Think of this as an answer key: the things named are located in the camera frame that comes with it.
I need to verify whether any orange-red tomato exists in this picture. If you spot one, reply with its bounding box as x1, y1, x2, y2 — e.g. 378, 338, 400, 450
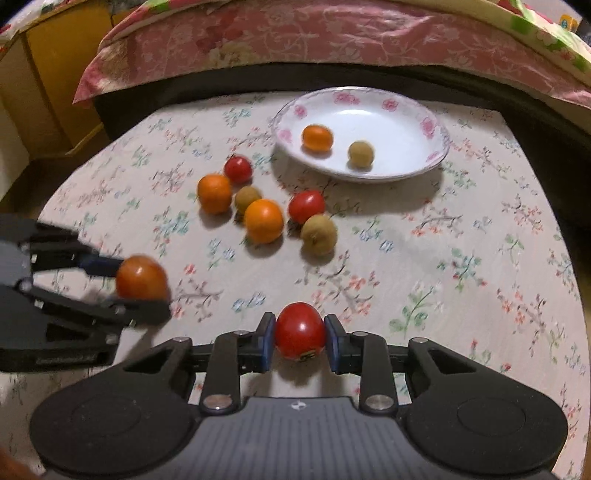
115, 255, 170, 302

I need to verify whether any pink floral bed sheet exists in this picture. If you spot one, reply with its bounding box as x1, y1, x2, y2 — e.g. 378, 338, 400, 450
73, 0, 591, 112

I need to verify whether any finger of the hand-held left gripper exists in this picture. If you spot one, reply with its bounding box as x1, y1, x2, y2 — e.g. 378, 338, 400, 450
30, 225, 123, 278
18, 281, 172, 344

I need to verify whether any green yellow cartoon quilt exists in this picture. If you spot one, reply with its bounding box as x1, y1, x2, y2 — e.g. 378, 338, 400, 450
139, 0, 591, 86

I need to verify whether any floral tablecloth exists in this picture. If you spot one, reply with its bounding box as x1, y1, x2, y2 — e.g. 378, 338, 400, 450
0, 91, 585, 480

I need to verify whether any white floral plate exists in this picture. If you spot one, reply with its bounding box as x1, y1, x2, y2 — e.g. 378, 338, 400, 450
271, 87, 451, 182

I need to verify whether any brown longan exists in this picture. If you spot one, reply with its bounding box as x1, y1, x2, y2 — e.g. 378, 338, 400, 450
348, 140, 375, 168
234, 185, 262, 216
300, 214, 338, 256

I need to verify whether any red tomato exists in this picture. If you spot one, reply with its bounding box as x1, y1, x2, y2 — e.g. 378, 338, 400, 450
274, 302, 327, 361
288, 190, 327, 225
224, 155, 254, 185

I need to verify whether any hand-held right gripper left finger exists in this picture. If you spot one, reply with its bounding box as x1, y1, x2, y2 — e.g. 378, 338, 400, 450
124, 313, 276, 414

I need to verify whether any yellow wooden cabinet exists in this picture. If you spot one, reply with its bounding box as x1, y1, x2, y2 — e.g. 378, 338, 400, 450
0, 4, 114, 204

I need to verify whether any small orange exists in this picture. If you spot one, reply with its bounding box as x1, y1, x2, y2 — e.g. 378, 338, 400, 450
302, 124, 334, 153

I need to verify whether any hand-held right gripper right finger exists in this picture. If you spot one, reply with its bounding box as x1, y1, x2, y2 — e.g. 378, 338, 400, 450
324, 314, 478, 414

